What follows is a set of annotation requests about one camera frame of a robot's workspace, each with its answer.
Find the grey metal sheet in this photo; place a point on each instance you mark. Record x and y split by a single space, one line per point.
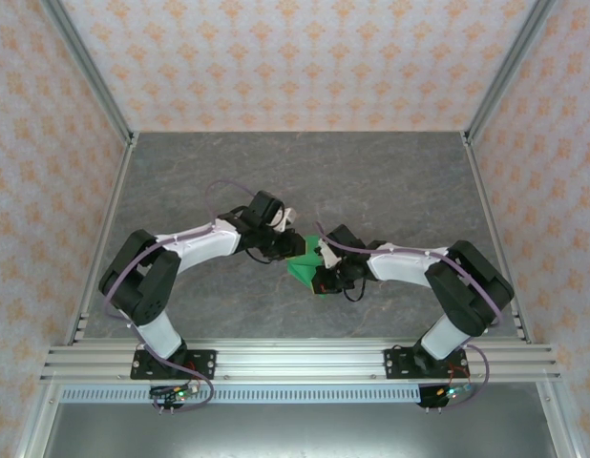
300 434

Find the left aluminium side rail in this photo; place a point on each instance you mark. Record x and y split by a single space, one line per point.
117 191

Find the green paper sheet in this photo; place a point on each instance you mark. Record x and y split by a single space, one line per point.
302 272

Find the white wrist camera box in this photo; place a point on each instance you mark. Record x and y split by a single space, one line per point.
329 257
288 217

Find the left small circuit board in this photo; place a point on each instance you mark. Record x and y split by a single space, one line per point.
180 393

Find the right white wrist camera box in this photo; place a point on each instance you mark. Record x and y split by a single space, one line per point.
329 257

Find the right aluminium side rail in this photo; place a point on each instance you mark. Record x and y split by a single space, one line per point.
481 191

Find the right small circuit board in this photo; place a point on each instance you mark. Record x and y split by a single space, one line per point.
452 392

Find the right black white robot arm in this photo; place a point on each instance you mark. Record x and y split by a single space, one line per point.
471 296

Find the aluminium frame leg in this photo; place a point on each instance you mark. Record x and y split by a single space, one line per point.
35 420
559 420

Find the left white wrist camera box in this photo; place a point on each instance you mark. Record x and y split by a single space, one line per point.
288 217

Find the small circuit board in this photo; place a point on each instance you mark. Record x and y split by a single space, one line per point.
452 392
180 393

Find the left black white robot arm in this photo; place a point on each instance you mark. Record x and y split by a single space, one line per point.
132 286

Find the aluminium side rail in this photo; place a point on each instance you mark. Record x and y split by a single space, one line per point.
117 191
481 191

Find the aluminium corner post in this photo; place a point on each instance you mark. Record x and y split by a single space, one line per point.
506 71
91 71

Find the left aluminium frame leg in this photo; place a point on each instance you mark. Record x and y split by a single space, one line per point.
35 420

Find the aluminium cross beam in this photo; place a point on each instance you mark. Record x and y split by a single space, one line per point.
300 358

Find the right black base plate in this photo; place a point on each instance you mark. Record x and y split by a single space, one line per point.
395 365

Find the left aluminium corner post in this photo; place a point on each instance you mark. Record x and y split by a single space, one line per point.
91 71

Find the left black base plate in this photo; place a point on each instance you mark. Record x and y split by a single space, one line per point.
204 365

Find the right aluminium frame leg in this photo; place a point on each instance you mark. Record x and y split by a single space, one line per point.
559 420

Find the right aluminium corner post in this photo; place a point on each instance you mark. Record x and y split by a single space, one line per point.
506 71

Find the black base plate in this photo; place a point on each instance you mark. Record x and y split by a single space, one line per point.
204 365
395 365

